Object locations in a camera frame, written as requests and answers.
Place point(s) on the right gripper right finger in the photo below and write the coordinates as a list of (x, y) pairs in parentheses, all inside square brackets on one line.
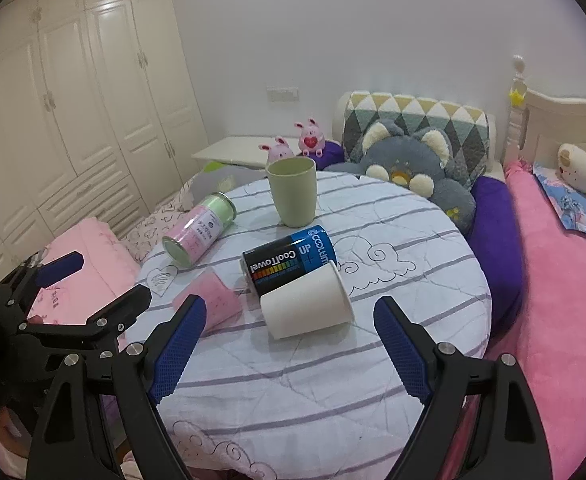
[(479, 419)]

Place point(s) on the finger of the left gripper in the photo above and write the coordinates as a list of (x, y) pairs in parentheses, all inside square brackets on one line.
[(20, 288), (73, 324)]

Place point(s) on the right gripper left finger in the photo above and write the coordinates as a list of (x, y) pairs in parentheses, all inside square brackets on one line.
[(71, 439)]

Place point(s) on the green plastic cup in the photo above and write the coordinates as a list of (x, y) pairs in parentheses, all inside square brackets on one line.
[(293, 186)]

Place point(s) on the white paper cup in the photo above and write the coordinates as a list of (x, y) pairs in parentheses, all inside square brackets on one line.
[(315, 301)]

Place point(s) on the pink folded quilt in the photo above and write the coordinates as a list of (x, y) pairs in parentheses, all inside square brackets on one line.
[(108, 272)]

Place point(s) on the heart pattern sheet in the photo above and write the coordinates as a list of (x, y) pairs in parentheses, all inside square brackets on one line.
[(143, 237)]

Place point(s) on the pink blanket on bed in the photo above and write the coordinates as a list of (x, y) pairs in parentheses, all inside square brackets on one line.
[(548, 335)]

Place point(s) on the pink sponge block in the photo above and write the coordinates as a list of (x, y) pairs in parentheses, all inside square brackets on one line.
[(221, 302)]

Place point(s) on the white striped table quilt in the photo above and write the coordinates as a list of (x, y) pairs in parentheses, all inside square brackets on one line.
[(329, 404)]

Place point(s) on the blue cool towel can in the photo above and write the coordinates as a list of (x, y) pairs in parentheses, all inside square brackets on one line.
[(275, 264)]

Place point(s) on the cream wardrobe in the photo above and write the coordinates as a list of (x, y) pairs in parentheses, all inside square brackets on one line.
[(98, 117)]

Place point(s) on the purple cushion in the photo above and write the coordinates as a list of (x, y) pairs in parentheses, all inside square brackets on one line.
[(495, 239)]

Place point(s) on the white side table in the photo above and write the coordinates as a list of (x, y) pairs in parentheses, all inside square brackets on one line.
[(236, 150)]

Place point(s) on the blue floral pillow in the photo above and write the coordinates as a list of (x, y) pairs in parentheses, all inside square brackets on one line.
[(569, 204)]

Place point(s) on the pink bunny plush front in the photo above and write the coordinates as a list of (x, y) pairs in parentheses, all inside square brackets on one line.
[(280, 150)]

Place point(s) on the pink bunny plush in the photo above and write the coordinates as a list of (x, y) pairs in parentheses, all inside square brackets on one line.
[(311, 138), (280, 150)]

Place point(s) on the pink bunny plush back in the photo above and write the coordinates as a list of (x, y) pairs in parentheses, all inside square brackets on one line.
[(311, 138)]

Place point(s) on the grey cat plush cushion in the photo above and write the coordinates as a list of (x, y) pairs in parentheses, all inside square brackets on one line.
[(422, 162)]

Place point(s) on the triangle pattern pillow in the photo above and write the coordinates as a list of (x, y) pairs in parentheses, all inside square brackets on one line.
[(468, 128)]

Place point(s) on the cream bed headboard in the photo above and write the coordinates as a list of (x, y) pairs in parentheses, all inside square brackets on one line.
[(542, 123)]

